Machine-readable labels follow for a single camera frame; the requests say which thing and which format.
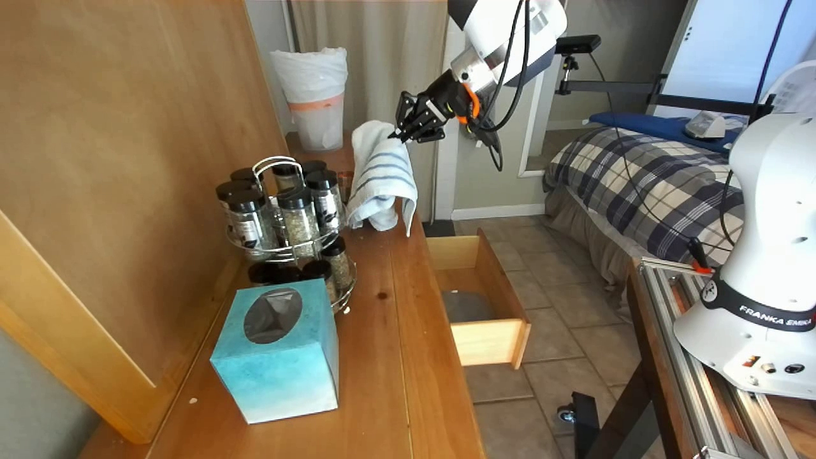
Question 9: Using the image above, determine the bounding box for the black stereo camera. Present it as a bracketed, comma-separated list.
[557, 33, 604, 59]

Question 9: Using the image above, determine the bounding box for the metal robot stand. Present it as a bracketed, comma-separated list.
[557, 252, 816, 459]

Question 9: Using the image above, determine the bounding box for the white monitor screen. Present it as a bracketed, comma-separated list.
[660, 0, 816, 110]

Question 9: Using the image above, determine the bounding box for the white striped towel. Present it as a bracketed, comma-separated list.
[342, 117, 420, 240]

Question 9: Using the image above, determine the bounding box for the metal revolving spice rack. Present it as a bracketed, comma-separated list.
[214, 154, 359, 316]

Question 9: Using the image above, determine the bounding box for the plaid bed blanket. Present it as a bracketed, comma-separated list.
[544, 122, 754, 289]

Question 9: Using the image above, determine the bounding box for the open wooden drawer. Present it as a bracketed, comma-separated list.
[423, 233, 532, 373]

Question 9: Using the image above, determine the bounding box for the large framed wooden board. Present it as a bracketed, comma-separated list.
[0, 0, 291, 450]

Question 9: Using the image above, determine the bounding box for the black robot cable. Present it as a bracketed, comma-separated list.
[462, 0, 557, 173]

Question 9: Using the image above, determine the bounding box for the teal tissue box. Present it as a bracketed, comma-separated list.
[207, 277, 342, 427]

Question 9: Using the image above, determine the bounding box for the glass spice jar black lid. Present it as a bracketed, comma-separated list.
[214, 180, 240, 228]
[303, 168, 344, 238]
[226, 186, 268, 252]
[270, 161, 305, 194]
[325, 238, 358, 296]
[279, 186, 318, 251]

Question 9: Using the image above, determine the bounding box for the wooden dresser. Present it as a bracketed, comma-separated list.
[78, 139, 486, 459]

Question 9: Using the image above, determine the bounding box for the dark grey cloth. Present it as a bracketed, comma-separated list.
[442, 289, 501, 324]

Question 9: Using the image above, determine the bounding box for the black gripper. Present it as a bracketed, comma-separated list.
[390, 71, 470, 145]

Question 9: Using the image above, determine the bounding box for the blue bed sheet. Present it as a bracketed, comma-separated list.
[590, 108, 761, 149]

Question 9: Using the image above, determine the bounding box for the small grey pouch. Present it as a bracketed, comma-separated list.
[684, 110, 735, 143]

